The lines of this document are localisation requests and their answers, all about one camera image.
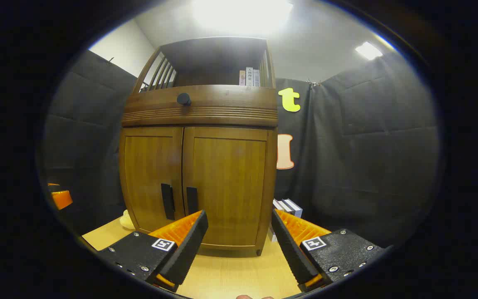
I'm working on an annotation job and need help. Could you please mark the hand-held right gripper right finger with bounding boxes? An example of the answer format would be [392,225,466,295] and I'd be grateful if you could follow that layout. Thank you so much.
[271,208,389,292]

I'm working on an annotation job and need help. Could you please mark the purple white book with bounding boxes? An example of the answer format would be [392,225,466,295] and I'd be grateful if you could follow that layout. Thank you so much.
[267,199,283,243]

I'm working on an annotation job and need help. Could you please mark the wooden door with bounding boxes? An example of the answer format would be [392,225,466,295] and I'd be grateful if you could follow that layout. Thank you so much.
[182,127,278,250]
[119,127,184,233]

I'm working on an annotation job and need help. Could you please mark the cream round object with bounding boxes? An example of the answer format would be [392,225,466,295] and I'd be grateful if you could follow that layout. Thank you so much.
[119,210,137,230]

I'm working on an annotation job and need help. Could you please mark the large ceiling light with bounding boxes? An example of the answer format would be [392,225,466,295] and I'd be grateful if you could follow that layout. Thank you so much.
[191,0,293,36]

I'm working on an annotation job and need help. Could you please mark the black door handle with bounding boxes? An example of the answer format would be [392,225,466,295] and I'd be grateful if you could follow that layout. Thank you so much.
[161,183,176,221]
[186,187,199,216]

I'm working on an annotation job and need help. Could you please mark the wooden double-door shoe cabinet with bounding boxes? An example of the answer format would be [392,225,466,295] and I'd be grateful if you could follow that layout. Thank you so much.
[119,37,279,256]

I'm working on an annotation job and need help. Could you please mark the small ceiling light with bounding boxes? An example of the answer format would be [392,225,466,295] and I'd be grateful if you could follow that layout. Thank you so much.
[355,42,383,61]

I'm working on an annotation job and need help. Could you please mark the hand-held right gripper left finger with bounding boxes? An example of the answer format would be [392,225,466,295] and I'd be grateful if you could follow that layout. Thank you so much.
[98,210,209,292]

